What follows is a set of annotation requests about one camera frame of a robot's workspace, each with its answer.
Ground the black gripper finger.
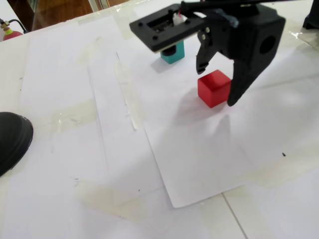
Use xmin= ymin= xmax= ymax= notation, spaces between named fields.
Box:
xmin=195 ymin=24 xmax=218 ymax=75
xmin=226 ymin=59 xmax=265 ymax=107

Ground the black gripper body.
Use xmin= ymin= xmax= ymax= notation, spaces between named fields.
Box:
xmin=206 ymin=4 xmax=286 ymax=71

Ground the teal blue wooden cube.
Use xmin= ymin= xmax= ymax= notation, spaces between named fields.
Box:
xmin=160 ymin=39 xmax=185 ymax=65

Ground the red wooden cube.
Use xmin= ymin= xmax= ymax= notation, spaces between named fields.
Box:
xmin=197 ymin=69 xmax=232 ymax=109

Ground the white paper sheet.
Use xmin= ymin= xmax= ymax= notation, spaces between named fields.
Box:
xmin=116 ymin=0 xmax=319 ymax=209
xmin=18 ymin=14 xmax=165 ymax=195

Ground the clear adhesive tape strip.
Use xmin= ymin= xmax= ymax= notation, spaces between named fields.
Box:
xmin=113 ymin=11 xmax=140 ymax=40
xmin=74 ymin=179 xmax=147 ymax=221
xmin=46 ymin=99 xmax=98 ymax=134
xmin=234 ymin=146 xmax=319 ymax=189
xmin=113 ymin=61 xmax=147 ymax=131

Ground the red fire extinguisher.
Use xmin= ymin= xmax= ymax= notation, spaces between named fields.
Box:
xmin=0 ymin=17 xmax=28 ymax=42

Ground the black rounded plastic object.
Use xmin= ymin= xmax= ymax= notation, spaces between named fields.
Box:
xmin=0 ymin=112 xmax=34 ymax=177

